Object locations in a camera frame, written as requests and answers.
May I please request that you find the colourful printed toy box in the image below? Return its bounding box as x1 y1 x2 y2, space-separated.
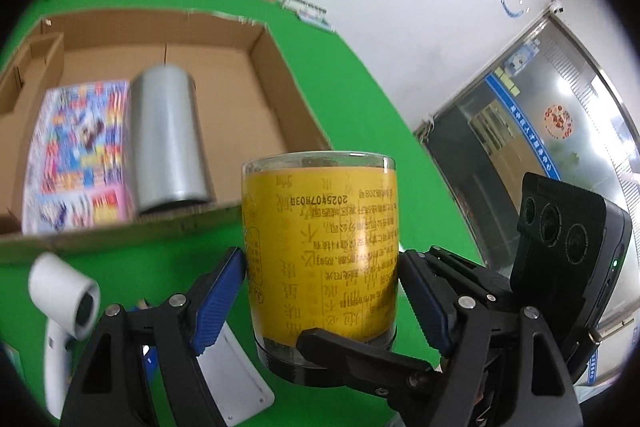
22 79 136 235

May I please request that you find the large cardboard box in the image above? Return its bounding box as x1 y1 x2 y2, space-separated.
0 9 333 258

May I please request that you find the white plastic device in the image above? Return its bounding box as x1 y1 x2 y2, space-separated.
196 321 276 427

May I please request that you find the white hair dryer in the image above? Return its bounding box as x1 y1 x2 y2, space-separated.
27 252 102 414

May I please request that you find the green felt mat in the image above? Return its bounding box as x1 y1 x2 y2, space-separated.
0 0 488 427

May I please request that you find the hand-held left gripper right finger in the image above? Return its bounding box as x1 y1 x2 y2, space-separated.
399 250 584 427

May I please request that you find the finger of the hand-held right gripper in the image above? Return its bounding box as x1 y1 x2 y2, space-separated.
296 328 445 402
429 246 515 309

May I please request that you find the glass door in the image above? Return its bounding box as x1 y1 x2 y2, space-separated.
412 12 640 388

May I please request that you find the yellow label bottle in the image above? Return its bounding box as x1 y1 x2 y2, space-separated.
241 151 399 389

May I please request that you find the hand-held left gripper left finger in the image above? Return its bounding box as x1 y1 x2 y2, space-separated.
60 247 248 427

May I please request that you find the small flat white packet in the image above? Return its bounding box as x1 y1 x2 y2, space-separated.
300 14 335 34

